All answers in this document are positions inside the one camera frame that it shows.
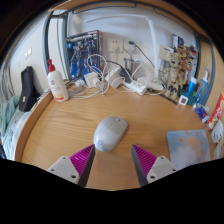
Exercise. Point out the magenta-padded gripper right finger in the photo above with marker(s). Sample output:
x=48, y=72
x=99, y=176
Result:
x=160, y=166

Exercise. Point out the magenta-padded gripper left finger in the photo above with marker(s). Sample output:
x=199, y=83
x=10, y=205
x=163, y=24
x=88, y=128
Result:
x=68, y=168

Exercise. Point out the grey computer mouse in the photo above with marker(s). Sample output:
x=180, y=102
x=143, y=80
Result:
x=110, y=133

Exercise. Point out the pastel cloud print mouse pad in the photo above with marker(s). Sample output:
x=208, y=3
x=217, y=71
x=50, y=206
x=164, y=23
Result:
x=188, y=148

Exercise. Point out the small white cup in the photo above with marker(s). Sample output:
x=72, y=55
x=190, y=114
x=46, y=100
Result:
x=220, y=150

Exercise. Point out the bed with plaid sheet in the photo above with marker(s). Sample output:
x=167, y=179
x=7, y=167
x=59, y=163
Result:
x=11, y=133

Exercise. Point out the black flat strip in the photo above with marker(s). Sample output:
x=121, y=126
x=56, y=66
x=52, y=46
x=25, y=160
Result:
x=168, y=99

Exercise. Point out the blue tissue pack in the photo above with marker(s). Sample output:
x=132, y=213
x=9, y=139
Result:
x=202, y=112

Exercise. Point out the small white desk clock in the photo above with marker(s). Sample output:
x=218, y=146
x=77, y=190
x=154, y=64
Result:
x=183, y=100

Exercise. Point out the teal round tin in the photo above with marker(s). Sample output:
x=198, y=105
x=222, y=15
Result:
x=190, y=98

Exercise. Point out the white power strip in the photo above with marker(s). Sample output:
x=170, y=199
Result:
x=136, y=88

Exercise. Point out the white red-capped pump bottle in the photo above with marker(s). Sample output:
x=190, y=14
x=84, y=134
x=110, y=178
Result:
x=57, y=86

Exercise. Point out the teal blanket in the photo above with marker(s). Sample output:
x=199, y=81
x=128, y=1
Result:
x=6, y=113

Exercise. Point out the white blue-capped tube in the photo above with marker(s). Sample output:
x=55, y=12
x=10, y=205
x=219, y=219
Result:
x=192, y=85

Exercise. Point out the black backpack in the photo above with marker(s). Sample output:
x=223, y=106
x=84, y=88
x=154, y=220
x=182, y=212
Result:
x=26, y=90

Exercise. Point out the blue spray bottle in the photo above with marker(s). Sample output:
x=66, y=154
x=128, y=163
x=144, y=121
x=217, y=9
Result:
x=202, y=88

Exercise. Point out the white charger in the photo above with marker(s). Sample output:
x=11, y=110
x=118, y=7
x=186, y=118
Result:
x=90, y=79
x=114, y=76

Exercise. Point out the gold robot model figure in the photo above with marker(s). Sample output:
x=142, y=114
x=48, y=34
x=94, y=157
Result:
x=176, y=73

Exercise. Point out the white printed box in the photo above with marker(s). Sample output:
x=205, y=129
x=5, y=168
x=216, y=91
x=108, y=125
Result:
x=165, y=52

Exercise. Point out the blue model kit box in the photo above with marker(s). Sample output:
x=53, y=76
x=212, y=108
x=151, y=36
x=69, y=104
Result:
x=81, y=53

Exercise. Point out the colourful printed box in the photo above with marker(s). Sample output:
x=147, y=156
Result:
x=181, y=43

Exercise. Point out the white wall socket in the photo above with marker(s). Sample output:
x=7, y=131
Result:
x=114, y=44

